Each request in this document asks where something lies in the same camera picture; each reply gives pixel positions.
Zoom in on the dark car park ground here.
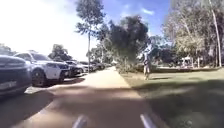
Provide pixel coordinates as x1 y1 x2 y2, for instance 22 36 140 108
0 70 88 128

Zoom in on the row of parked cars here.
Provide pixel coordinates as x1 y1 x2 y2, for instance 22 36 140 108
77 60 114 74

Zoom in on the white car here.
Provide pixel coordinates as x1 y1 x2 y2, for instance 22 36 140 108
13 51 71 88

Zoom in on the pale concrete kerb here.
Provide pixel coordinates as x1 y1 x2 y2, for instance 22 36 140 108
9 81 79 128

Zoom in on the round dark tree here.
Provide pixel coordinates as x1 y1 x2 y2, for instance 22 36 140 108
47 43 73 63

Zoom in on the robot's own part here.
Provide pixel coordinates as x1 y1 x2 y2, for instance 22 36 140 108
139 113 158 128
71 114 88 128

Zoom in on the dark car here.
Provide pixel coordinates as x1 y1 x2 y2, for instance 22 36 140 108
0 54 33 98
63 59 85 79

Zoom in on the dark bushy tree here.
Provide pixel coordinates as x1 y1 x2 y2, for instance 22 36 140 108
99 14 152 74

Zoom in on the person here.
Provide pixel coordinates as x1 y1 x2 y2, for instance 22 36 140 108
142 52 152 81

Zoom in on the row of tall trees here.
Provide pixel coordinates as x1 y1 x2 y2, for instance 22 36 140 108
151 0 224 69

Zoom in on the reddish brown paved path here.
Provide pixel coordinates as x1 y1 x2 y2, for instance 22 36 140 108
11 65 171 128

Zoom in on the green grass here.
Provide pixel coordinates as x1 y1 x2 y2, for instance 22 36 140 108
120 66 224 128

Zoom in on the tall thin-trunked tree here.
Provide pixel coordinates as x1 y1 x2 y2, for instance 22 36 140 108
74 0 107 73

